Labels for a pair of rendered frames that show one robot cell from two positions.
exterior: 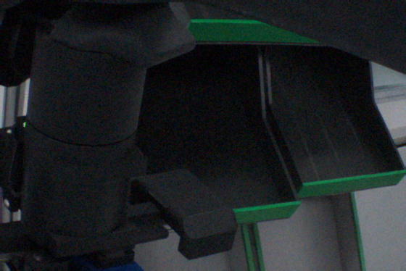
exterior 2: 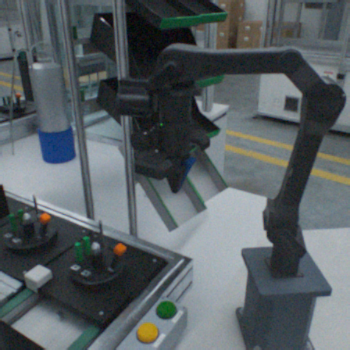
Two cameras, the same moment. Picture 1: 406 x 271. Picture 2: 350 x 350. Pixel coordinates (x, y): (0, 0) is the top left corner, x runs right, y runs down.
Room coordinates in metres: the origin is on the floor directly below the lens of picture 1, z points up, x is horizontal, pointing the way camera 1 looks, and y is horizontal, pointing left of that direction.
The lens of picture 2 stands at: (-0.24, 0.27, 1.58)
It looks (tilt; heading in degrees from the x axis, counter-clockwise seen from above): 27 degrees down; 341
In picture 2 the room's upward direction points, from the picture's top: straight up
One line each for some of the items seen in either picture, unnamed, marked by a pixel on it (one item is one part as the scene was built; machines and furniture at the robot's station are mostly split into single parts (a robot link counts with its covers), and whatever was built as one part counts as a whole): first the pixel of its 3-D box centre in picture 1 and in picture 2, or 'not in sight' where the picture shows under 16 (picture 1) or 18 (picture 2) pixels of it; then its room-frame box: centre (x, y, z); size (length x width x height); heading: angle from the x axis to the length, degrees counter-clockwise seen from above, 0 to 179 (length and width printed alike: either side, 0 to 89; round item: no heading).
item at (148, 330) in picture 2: not in sight; (148, 333); (0.27, 0.15, 0.96); 0.04 x 0.04 x 0.02
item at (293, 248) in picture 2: not in sight; (287, 233); (0.26, -0.14, 1.15); 0.09 x 0.07 x 0.06; 152
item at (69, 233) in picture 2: not in sight; (28, 226); (0.67, 0.38, 1.01); 0.24 x 0.24 x 0.13; 40
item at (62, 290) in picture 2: not in sight; (96, 255); (0.48, 0.22, 1.01); 0.24 x 0.24 x 0.13; 40
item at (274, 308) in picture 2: not in sight; (277, 301); (0.26, -0.15, 0.96); 0.15 x 0.15 x 0.20; 77
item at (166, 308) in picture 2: not in sight; (166, 310); (0.31, 0.10, 0.96); 0.04 x 0.04 x 0.02
